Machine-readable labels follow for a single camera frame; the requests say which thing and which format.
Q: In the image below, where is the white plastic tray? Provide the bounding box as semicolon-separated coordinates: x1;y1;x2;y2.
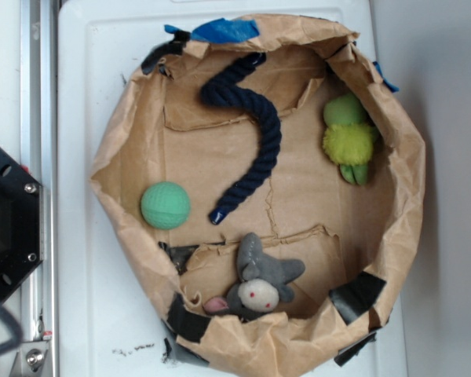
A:
56;0;411;377

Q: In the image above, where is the green yellow plush toy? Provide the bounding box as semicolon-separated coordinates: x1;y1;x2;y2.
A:
322;93;379;185

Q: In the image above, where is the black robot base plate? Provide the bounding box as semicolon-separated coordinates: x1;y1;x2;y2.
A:
0;147;42;302

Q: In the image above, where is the brown paper bag bin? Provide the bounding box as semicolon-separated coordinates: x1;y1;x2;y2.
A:
90;14;425;376

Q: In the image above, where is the green rubber ball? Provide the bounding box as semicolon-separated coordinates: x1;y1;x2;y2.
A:
140;181;191;230

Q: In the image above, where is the aluminium extrusion rail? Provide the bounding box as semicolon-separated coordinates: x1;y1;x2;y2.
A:
20;1;62;376

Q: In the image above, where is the dark blue rope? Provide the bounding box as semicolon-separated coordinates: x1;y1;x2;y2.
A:
199;51;283;226

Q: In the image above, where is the grey plush animal toy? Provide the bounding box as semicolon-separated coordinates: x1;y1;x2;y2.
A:
203;232;305;321

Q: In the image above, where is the metal corner bracket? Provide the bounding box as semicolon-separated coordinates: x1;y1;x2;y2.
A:
9;340;52;377

